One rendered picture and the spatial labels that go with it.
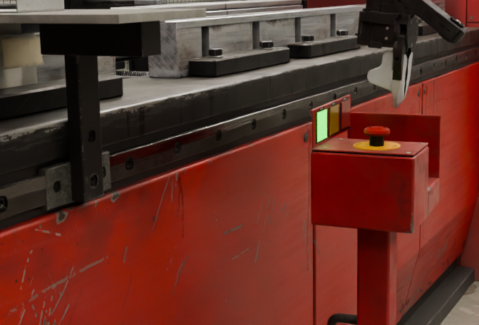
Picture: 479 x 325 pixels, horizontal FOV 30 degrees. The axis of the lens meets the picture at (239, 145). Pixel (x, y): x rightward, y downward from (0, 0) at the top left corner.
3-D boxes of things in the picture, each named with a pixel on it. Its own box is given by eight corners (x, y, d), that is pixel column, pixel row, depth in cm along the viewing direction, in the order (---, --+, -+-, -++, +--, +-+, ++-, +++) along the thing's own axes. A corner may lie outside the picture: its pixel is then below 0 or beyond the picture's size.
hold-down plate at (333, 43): (310, 58, 185) (310, 43, 184) (286, 58, 187) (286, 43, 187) (361, 48, 211) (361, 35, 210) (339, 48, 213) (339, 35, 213)
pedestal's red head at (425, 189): (413, 234, 132) (415, 114, 129) (310, 224, 138) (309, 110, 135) (439, 203, 150) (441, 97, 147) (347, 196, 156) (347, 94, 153)
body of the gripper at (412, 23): (368, 45, 149) (375, -29, 146) (420, 50, 145) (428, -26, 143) (356, 48, 142) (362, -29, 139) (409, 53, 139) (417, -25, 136)
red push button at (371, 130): (385, 152, 135) (386, 129, 134) (360, 151, 136) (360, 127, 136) (392, 148, 138) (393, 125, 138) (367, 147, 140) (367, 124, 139)
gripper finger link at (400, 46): (395, 77, 144) (400, 23, 142) (406, 78, 143) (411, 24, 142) (388, 80, 140) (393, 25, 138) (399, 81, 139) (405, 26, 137)
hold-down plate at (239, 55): (215, 78, 150) (215, 59, 149) (187, 76, 152) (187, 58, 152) (290, 62, 176) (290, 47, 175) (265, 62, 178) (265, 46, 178)
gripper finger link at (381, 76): (367, 103, 147) (372, 47, 145) (403, 108, 144) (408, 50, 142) (362, 106, 144) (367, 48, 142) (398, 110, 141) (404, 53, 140)
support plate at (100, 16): (118, 23, 91) (118, 13, 91) (-69, 23, 104) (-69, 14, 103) (206, 16, 107) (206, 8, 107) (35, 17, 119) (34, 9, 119)
